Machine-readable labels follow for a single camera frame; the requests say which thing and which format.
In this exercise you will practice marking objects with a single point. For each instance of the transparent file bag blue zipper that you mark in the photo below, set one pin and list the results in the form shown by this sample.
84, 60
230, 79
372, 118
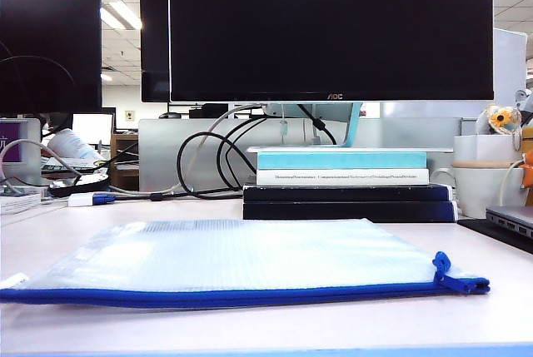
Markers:
229, 257

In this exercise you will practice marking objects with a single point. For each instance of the teal book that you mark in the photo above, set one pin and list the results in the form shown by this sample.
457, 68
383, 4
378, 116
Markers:
341, 160

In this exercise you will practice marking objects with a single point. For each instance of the white book with printed spine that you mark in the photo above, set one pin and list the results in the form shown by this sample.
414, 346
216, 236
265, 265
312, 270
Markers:
341, 181

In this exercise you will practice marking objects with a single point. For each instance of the dark navy book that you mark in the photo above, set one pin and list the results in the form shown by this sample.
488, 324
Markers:
345, 193
345, 210

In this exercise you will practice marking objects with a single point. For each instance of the white light-blue monitor stand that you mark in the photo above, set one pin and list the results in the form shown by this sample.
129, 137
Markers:
353, 128

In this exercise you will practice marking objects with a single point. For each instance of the black AOC monitor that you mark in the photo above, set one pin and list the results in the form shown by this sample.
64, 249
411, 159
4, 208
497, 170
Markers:
333, 28

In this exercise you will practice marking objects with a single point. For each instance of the brown wooden cabinet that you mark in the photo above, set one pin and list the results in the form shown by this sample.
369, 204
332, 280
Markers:
118, 140

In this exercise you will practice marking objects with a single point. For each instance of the black monitor with white label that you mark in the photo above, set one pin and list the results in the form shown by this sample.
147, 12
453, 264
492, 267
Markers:
155, 41

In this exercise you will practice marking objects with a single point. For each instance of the monitor with white screen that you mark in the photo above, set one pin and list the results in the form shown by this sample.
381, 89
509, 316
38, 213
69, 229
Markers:
91, 128

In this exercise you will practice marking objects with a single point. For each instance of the black round monitor base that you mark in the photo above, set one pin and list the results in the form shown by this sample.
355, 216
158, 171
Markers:
83, 186

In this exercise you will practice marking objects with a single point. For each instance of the white adapter with blue plug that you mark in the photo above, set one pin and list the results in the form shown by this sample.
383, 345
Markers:
79, 199

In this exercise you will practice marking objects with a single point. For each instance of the white rolled paper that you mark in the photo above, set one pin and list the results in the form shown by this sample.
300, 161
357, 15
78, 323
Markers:
71, 142

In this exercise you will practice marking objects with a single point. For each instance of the fluorescent ceiling light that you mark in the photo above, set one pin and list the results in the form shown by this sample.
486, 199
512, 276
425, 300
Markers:
121, 16

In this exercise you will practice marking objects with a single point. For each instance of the flat stack of magazines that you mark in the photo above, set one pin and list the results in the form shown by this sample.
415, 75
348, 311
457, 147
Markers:
62, 167

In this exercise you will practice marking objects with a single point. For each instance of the white ceramic mug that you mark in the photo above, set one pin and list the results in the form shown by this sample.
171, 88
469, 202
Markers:
474, 190

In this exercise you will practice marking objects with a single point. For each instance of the white cup with tan band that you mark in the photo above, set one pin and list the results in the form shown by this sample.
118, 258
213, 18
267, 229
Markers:
479, 147

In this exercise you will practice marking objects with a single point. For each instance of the plush toy with orange flower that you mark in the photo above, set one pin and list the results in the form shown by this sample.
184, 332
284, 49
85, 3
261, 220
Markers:
499, 117

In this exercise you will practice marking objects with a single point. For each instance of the black monitor with thin bezel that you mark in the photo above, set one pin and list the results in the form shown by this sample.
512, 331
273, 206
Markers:
50, 41

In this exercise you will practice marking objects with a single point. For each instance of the grey laptop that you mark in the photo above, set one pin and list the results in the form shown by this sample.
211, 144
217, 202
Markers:
514, 213

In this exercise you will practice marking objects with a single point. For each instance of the stack of white booklets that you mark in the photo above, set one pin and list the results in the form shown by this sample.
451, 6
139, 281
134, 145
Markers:
16, 203

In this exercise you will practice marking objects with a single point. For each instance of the white box with purple label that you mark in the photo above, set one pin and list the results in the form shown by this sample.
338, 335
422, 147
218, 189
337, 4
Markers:
8, 145

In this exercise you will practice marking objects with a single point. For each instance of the white board panel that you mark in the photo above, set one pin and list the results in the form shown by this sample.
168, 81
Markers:
510, 65

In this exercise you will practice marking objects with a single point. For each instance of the orange toy figure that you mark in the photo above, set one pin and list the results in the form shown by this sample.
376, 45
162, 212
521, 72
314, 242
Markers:
529, 174

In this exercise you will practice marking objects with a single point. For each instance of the grey-blue plush toy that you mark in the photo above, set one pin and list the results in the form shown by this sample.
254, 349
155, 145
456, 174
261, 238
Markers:
525, 101

